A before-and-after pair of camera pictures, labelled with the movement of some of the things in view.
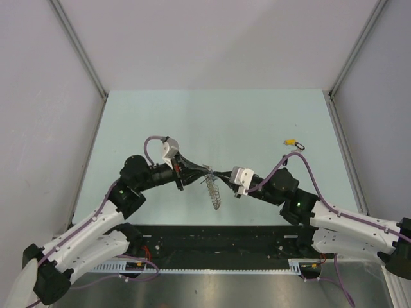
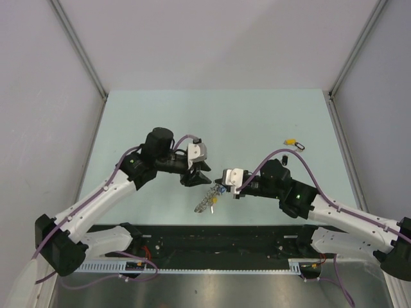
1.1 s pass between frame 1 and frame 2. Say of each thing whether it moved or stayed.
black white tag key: stayed
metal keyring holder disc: moved
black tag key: stayed
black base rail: stayed
